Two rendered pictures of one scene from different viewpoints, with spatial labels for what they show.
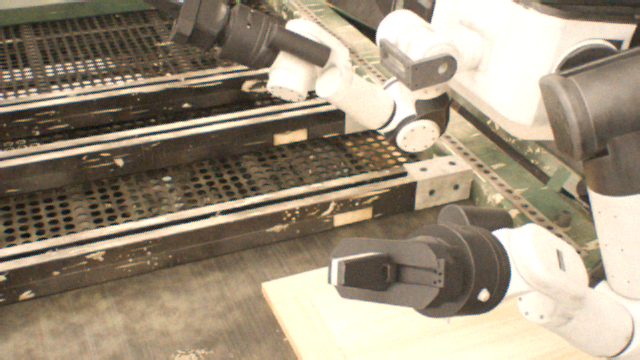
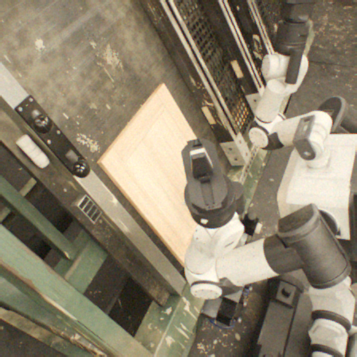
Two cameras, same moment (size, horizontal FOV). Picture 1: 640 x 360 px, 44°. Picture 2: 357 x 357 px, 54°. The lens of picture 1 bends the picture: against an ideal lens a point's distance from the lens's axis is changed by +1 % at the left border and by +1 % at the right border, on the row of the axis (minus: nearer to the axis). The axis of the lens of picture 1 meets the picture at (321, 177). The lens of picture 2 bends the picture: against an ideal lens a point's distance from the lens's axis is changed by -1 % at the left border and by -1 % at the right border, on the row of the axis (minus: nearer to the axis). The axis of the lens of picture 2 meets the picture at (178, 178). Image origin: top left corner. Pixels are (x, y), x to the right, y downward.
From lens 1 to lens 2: 0.19 m
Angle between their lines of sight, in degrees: 17
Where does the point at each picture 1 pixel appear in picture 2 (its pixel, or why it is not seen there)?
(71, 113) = not seen: outside the picture
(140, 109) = not seen: outside the picture
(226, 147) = (223, 37)
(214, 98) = (245, 21)
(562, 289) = (215, 249)
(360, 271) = (202, 164)
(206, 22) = (296, 10)
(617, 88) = (321, 246)
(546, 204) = not seen: hidden behind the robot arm
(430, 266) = (215, 199)
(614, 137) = (295, 250)
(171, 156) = (211, 9)
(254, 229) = (188, 69)
